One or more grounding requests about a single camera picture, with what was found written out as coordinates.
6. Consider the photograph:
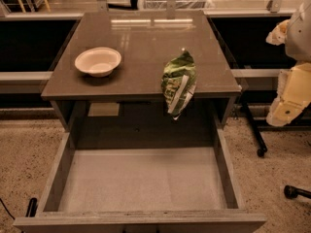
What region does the black caster leg stand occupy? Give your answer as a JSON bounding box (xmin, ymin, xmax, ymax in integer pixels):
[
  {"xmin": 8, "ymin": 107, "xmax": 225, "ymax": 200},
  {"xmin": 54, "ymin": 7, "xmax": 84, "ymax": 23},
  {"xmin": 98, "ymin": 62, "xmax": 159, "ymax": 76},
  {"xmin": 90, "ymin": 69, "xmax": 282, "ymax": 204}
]
[{"xmin": 240, "ymin": 101, "xmax": 311, "ymax": 157}]

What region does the grey drawer cabinet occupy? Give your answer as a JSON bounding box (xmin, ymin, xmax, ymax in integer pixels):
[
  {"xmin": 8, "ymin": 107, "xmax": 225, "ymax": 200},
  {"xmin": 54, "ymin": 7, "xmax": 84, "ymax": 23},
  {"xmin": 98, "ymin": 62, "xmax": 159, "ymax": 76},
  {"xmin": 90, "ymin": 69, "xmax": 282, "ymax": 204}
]
[{"xmin": 42, "ymin": 12, "xmax": 240, "ymax": 150}]

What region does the black caster wheel right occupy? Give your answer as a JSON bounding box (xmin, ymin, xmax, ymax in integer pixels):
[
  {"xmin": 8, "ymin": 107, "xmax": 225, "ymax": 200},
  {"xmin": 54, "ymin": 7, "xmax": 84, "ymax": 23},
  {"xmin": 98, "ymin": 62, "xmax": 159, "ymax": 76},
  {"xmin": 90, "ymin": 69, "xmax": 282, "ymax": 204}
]
[{"xmin": 284, "ymin": 185, "xmax": 311, "ymax": 199}]

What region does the black bar on floor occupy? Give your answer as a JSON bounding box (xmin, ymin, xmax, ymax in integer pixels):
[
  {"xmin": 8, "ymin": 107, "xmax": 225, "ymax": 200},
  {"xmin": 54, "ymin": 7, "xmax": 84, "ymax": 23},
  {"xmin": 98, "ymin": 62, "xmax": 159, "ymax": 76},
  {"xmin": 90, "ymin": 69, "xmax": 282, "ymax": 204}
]
[{"xmin": 26, "ymin": 197, "xmax": 38, "ymax": 217}]

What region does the black floor cable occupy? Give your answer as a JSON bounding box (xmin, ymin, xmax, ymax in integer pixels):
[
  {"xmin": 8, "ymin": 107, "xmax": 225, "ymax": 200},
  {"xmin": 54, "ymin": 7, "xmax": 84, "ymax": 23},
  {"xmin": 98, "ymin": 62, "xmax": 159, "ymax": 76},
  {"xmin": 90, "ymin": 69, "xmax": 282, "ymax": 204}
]
[{"xmin": 0, "ymin": 197, "xmax": 17, "ymax": 221}]

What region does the grey top drawer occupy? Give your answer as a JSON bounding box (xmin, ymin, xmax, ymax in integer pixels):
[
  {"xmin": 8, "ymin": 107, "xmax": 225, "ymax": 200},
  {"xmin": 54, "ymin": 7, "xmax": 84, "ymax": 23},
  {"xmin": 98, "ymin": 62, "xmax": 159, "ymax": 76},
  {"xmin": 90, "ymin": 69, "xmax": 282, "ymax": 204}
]
[{"xmin": 13, "ymin": 108, "xmax": 268, "ymax": 233}]

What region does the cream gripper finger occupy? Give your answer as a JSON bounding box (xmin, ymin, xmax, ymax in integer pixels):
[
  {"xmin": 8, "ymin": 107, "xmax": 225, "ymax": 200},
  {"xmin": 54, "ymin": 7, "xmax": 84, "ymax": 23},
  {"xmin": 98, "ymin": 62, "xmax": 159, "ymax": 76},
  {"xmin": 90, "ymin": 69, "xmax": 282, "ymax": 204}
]
[
  {"xmin": 266, "ymin": 62, "xmax": 311, "ymax": 127},
  {"xmin": 265, "ymin": 19, "xmax": 290, "ymax": 46}
]

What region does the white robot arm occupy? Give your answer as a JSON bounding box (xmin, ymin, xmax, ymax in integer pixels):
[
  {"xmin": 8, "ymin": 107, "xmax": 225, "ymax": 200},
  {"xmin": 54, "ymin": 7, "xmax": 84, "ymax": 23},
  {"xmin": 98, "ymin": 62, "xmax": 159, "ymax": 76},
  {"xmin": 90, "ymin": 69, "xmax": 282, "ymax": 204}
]
[{"xmin": 266, "ymin": 0, "xmax": 311, "ymax": 127}]

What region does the green chip bag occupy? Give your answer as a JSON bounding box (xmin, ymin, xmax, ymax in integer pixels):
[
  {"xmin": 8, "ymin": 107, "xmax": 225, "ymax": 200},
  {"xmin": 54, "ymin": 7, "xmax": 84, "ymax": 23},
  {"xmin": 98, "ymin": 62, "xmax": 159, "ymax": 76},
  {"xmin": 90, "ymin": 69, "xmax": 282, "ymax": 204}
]
[{"xmin": 161, "ymin": 49, "xmax": 197, "ymax": 120}]

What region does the wire mesh basket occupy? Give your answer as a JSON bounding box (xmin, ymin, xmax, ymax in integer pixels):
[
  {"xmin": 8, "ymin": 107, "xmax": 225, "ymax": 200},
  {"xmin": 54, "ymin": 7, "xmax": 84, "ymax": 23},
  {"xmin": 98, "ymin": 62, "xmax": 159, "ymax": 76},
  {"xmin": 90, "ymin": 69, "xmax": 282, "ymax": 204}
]
[{"xmin": 138, "ymin": 0, "xmax": 216, "ymax": 10}]

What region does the white paper bowl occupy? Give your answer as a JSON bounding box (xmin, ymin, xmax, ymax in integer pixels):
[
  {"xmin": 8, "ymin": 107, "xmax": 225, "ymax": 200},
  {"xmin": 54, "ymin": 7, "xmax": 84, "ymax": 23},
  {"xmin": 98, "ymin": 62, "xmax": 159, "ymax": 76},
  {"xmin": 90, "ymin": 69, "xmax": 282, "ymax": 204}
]
[{"xmin": 75, "ymin": 47, "xmax": 121, "ymax": 78}]

